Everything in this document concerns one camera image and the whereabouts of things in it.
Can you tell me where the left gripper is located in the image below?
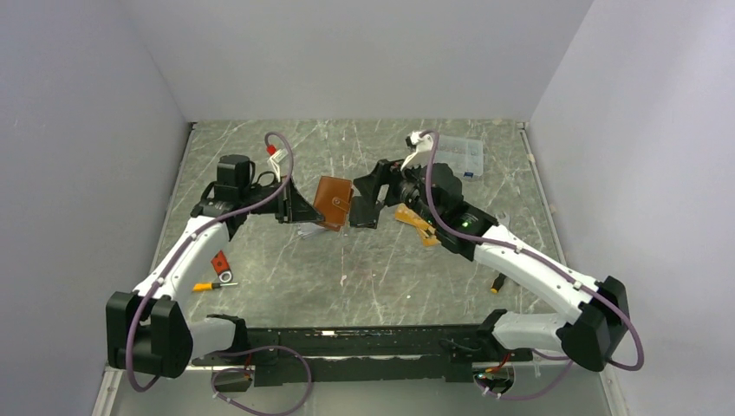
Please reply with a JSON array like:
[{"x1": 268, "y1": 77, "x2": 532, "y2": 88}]
[{"x1": 240, "y1": 175, "x2": 324, "y2": 224}]

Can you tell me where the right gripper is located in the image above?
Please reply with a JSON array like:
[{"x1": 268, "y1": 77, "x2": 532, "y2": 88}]
[{"x1": 353, "y1": 153, "x2": 442, "y2": 229}]

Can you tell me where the brown leather card holder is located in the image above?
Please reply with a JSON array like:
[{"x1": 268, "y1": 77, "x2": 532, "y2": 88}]
[{"x1": 313, "y1": 176, "x2": 354, "y2": 231}]

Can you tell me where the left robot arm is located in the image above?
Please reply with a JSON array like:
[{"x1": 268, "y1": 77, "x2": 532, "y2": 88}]
[{"x1": 106, "y1": 154, "x2": 324, "y2": 379}]

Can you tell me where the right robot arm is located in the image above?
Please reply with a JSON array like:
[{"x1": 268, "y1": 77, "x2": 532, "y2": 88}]
[{"x1": 354, "y1": 159, "x2": 629, "y2": 372}]

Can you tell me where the orange card stack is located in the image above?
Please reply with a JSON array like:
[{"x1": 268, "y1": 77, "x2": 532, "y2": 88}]
[{"x1": 394, "y1": 204, "x2": 440, "y2": 247}]

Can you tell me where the clear plastic organizer box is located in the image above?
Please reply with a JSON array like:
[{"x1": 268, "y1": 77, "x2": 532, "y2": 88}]
[{"x1": 435, "y1": 135, "x2": 485, "y2": 180}]

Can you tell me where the silver open-end spanner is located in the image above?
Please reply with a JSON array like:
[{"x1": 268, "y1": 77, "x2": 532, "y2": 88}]
[{"x1": 495, "y1": 211, "x2": 511, "y2": 228}]

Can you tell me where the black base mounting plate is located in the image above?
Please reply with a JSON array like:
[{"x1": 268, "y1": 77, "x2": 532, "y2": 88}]
[{"x1": 192, "y1": 324, "x2": 532, "y2": 387}]

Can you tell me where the yellow black screwdriver right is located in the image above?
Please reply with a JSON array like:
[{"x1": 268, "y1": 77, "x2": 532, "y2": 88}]
[{"x1": 491, "y1": 273, "x2": 507, "y2": 294}]

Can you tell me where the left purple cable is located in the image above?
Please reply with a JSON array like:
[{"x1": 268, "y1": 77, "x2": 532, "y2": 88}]
[{"x1": 125, "y1": 132, "x2": 312, "y2": 416}]

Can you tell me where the purple cable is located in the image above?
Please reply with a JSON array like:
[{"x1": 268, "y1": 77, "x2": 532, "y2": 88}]
[
  {"x1": 419, "y1": 129, "x2": 646, "y2": 402},
  {"x1": 125, "y1": 132, "x2": 312, "y2": 416}
]

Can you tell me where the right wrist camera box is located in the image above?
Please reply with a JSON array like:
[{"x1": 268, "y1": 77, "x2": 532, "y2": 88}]
[{"x1": 400, "y1": 130, "x2": 434, "y2": 172}]

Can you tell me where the red handled adjustable wrench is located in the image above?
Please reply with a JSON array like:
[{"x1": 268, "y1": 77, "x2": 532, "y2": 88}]
[{"x1": 211, "y1": 250, "x2": 233, "y2": 283}]

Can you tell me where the yellow handled screwdriver left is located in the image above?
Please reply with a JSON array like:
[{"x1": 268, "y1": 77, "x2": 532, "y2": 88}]
[{"x1": 192, "y1": 283, "x2": 237, "y2": 293}]

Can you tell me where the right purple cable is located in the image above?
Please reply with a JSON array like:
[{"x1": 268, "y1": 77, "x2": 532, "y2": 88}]
[{"x1": 419, "y1": 129, "x2": 646, "y2": 402}]

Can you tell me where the aluminium rail frame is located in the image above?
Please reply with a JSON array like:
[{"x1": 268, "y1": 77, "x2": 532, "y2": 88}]
[{"x1": 91, "y1": 327, "x2": 630, "y2": 416}]

